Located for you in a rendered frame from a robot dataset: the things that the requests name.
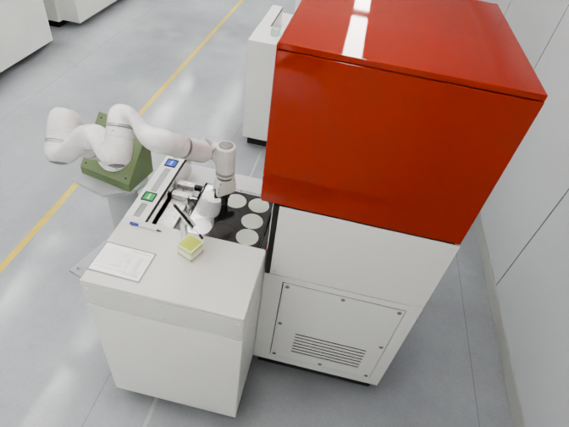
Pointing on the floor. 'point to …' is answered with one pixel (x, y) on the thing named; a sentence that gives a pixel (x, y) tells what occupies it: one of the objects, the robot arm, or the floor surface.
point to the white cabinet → (176, 358)
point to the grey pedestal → (116, 200)
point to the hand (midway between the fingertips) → (224, 201)
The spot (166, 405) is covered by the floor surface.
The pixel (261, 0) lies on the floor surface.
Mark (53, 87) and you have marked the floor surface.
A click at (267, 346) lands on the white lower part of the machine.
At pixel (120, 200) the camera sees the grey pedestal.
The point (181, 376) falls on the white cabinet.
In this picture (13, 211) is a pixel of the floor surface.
